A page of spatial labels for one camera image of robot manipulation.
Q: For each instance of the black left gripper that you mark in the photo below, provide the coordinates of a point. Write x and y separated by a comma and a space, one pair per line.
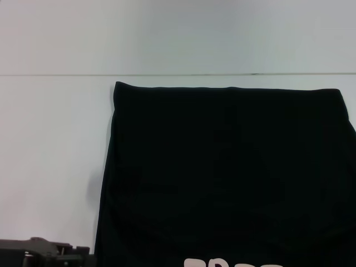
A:
30, 253

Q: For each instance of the black t-shirt with white print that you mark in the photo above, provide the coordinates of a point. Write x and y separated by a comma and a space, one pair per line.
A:
222, 172

